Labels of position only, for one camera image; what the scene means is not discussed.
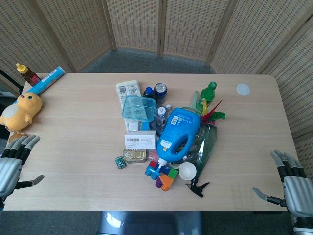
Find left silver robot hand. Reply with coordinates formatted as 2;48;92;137
0;134;45;199

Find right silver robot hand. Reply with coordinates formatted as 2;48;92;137
252;149;313;217

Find white labelled box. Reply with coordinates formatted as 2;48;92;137
124;130;157;150

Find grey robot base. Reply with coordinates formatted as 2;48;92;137
97;211;203;235

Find blue foil tube package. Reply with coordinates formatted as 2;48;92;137
30;67;66;96

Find small green cube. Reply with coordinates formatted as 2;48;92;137
115;156;128;169

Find yellow duck plush toy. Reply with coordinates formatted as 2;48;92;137
0;92;43;133

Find green spray bottle black trigger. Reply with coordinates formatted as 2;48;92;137
171;91;218;198

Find honey bottle yellow cap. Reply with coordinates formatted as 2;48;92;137
16;63;42;87

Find white paper cup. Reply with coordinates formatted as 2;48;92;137
178;162;197;180

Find colourful feather shuttlecock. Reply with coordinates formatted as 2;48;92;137
195;98;226;127

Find white round table sticker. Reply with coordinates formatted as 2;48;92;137
236;83;251;96

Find green soda bottle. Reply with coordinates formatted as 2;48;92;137
201;81;218;110

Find golden sardine tin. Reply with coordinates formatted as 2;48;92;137
122;147;150;164

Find blue detergent jug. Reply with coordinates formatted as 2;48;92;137
156;106;202;176

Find colourful toy building blocks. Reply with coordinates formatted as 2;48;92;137
144;160;179;192

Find cream packaged noodle bag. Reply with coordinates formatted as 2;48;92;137
115;80;142;134

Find blue lidded plastic container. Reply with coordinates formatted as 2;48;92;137
122;95;157;122

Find pink small packet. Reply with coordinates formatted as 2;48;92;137
147;149;160;161

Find clear water bottle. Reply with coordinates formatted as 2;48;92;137
153;104;173;137

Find dark bottle blue cap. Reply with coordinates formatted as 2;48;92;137
142;87;155;99

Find dark blue metal can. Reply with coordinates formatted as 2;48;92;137
154;82;168;104

